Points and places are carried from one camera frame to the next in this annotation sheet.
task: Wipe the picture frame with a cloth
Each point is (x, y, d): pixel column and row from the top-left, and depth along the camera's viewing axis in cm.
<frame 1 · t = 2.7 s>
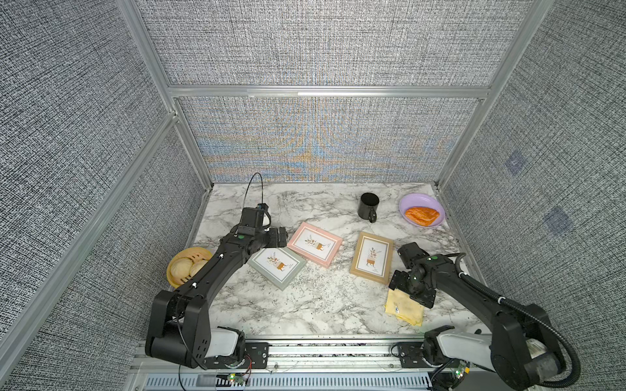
left hand: (279, 232, 87), fingers open
right hand: (403, 287, 85), fingers open
yellow cleaning cloth: (400, 304, 83), point 2 cm above the table
black mug: (368, 207, 105), point 7 cm above the table
purple bowl: (424, 200, 115), on the table
orange pastry: (421, 216, 106), point 3 cm above the table
yellow bamboo steamer basket: (187, 251, 91), point 7 cm above the table
left steamed bun: (178, 262, 89), point 6 cm above the table

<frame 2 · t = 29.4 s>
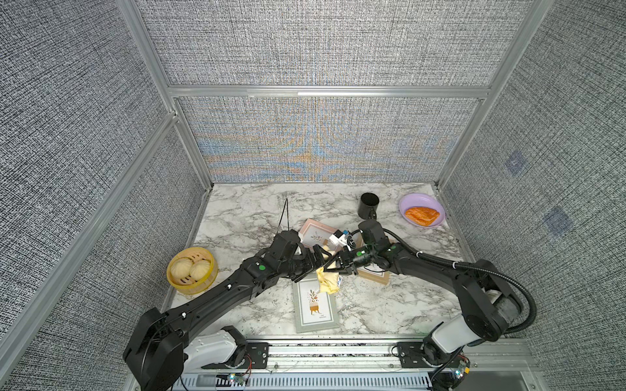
left hand: (329, 262, 75), fingers open
right hand: (324, 266, 75), fingers closed
yellow cleaning cloth: (328, 281, 71), point 19 cm above the table
the other named things where they were.

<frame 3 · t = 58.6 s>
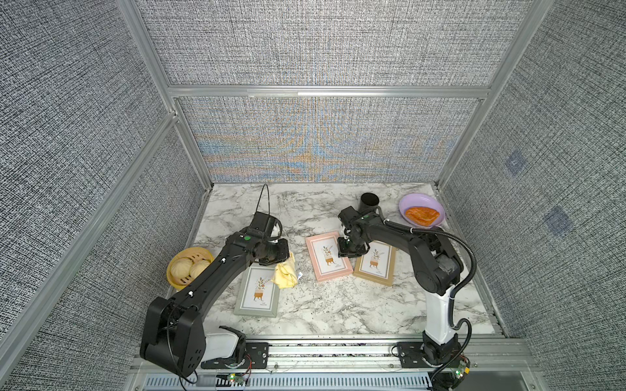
left hand: (293, 252, 82), fingers closed
right hand: (340, 248, 95), fingers open
yellow cleaning cloth: (285, 273, 75), point 17 cm above the table
the other named things where they were.

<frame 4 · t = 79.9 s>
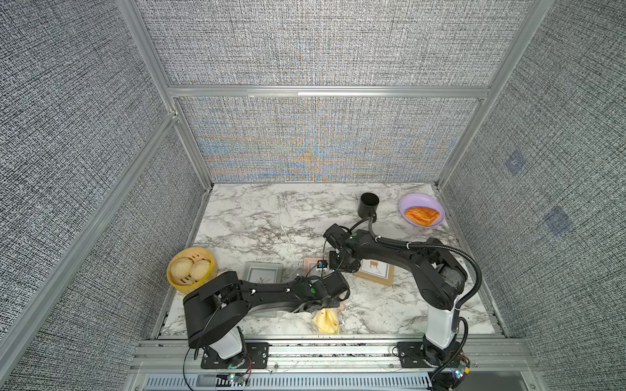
left hand: (340, 298, 83), fingers closed
right hand: (332, 263, 92), fingers open
yellow cleaning cloth: (327, 319, 78), point 5 cm above the table
the other named things where they were.

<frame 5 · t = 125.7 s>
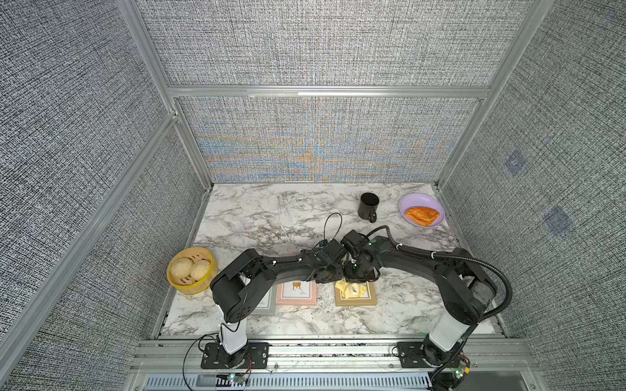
left hand: (345, 275, 89), fingers closed
right hand: (347, 275, 88), fingers closed
yellow cleaning cloth: (350, 289, 85), point 4 cm above the table
the other named things where they were.

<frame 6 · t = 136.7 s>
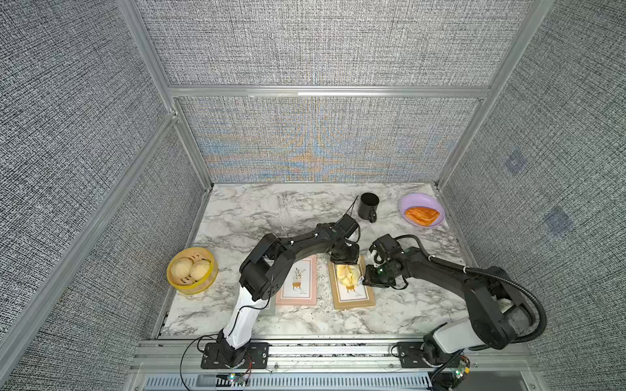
left hand: (362, 262, 90), fingers closed
right hand: (364, 276, 88), fingers open
yellow cleaning cloth: (348, 274, 83), point 9 cm above the table
the other named things where they were.

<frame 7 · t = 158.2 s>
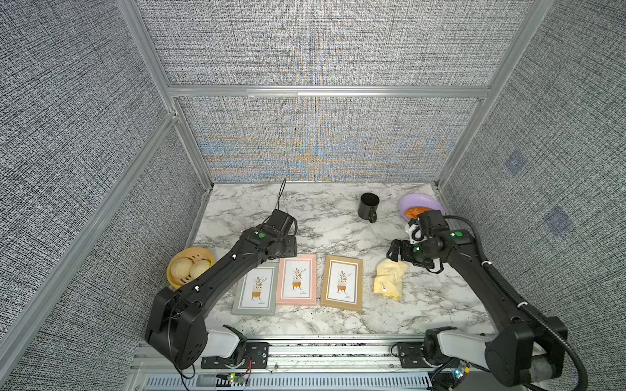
left hand: (290, 245, 83), fingers open
right hand: (400, 250, 81), fingers open
yellow cleaning cloth: (388, 281, 85), point 5 cm above the table
the other named things where they were.

